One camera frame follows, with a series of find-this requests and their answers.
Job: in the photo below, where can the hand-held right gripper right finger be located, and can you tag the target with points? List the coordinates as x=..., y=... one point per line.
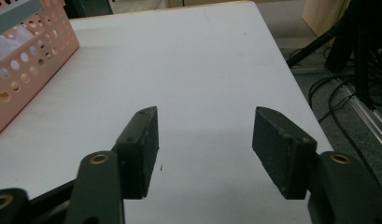
x=285, y=152

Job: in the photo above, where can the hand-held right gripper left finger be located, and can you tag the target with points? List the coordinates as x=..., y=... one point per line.
x=138, y=149

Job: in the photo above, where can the black stand leg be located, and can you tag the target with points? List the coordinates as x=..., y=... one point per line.
x=313, y=46

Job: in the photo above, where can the black metal stand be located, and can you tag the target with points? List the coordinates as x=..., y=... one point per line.
x=363, y=53

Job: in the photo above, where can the pink perforated plastic basket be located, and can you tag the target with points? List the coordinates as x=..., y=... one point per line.
x=30, y=65

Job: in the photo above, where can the light wooden cabinet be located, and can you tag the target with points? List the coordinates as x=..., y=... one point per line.
x=324, y=14

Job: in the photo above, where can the white cloth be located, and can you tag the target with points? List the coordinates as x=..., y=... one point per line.
x=9, y=42

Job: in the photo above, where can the grey bar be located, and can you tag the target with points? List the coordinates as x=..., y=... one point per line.
x=14, y=15

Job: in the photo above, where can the silver aluminium rail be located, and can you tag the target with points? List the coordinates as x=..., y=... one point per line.
x=363, y=105

